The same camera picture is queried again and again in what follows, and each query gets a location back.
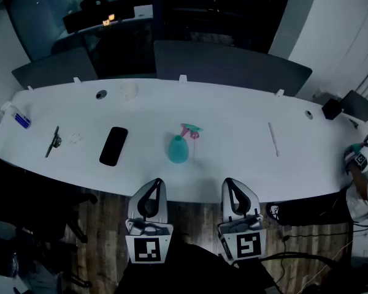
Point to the white pen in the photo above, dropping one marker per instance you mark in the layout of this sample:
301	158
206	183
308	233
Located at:
273	139

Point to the black smartphone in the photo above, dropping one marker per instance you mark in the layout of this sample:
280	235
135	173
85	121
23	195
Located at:
113	146

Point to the person's left forearm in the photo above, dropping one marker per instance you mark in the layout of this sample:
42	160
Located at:
125	277

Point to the person's black clothing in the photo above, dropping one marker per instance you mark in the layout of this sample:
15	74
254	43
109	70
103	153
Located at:
196	274

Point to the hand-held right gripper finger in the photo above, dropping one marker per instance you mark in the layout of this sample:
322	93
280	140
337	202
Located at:
254	202
226	204

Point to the small black box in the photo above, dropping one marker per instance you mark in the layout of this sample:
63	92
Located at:
331	109

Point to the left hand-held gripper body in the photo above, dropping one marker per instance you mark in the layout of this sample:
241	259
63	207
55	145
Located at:
135	230

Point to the black office chair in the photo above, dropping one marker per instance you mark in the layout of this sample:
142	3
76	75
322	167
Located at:
33	201

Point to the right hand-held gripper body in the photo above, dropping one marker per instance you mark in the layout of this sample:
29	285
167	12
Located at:
248	243

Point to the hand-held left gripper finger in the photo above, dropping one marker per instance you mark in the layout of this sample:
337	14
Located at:
134	205
162	207

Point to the black desk screen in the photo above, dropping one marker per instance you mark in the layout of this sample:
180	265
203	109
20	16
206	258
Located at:
95	18

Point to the black fabric bag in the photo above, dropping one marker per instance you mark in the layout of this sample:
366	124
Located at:
309	210

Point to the person's right forearm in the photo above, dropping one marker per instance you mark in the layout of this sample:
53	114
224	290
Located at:
257	274

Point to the black metal bracket tool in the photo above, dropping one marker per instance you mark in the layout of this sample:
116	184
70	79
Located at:
52	141

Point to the long grey desk divider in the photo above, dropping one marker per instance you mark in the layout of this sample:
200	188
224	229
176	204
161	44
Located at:
233	66

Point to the small dark clip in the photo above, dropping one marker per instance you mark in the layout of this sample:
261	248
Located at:
353	123

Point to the clear bottle blue label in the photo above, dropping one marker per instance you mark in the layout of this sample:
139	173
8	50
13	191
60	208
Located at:
20	118

